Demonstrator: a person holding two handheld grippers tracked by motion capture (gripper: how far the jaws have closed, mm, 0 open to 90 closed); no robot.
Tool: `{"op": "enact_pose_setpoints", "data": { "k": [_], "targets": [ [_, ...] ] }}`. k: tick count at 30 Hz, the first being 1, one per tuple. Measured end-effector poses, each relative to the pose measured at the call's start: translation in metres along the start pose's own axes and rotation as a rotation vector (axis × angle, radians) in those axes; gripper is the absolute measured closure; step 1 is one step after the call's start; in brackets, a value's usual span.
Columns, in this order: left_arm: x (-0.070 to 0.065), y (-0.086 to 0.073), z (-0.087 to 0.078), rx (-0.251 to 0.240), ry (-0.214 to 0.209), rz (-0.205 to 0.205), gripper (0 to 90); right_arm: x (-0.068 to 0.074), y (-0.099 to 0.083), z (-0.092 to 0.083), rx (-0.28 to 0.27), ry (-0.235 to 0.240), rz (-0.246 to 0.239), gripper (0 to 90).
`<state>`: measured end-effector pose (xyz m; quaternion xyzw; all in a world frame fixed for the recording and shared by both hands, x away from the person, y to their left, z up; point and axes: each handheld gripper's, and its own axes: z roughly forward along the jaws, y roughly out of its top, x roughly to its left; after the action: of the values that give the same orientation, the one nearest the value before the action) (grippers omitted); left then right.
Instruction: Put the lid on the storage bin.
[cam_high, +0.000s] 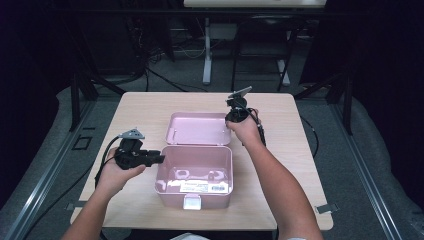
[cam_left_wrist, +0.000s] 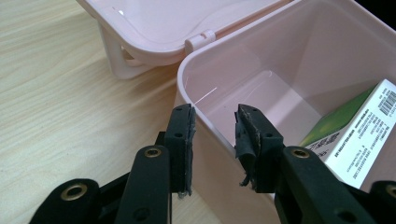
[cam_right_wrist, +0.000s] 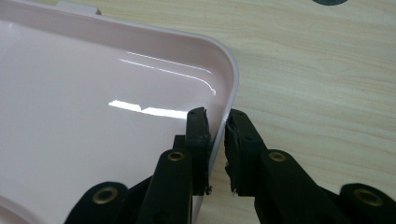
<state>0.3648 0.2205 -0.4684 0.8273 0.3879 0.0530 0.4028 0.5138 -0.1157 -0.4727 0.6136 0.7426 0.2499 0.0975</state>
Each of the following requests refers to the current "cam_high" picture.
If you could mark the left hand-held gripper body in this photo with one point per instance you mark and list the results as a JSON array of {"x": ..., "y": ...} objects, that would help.
[{"x": 130, "y": 156}]

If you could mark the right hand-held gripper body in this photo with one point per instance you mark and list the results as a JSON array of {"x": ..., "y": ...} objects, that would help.
[{"x": 237, "y": 111}]

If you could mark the pink plastic box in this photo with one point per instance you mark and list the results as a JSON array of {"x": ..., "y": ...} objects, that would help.
[{"x": 196, "y": 156}]

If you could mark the white green medicine box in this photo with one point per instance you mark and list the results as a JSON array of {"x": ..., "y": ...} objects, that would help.
[{"x": 204, "y": 187}]

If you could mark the person's right hand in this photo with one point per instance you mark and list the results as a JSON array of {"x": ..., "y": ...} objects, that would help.
[{"x": 248, "y": 130}]

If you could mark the person's left hand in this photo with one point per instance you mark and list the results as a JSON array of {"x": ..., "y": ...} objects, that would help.
[{"x": 111, "y": 176}]

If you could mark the white desk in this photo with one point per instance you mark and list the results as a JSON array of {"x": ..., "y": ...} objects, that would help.
[{"x": 207, "y": 50}]

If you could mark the grey tape strip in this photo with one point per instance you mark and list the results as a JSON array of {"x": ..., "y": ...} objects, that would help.
[
  {"x": 327, "y": 208},
  {"x": 77, "y": 205}
]

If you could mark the black chair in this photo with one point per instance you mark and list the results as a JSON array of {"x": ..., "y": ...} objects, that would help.
[{"x": 260, "y": 36}]

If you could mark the black metal stand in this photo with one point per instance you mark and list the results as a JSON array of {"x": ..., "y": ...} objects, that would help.
[
  {"x": 75, "y": 100},
  {"x": 348, "y": 103}
]

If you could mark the person's white garment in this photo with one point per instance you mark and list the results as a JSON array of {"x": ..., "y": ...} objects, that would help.
[{"x": 186, "y": 237}]

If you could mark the aluminium floor rail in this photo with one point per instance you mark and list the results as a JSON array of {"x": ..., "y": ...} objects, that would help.
[
  {"x": 50, "y": 170},
  {"x": 363, "y": 173}
]

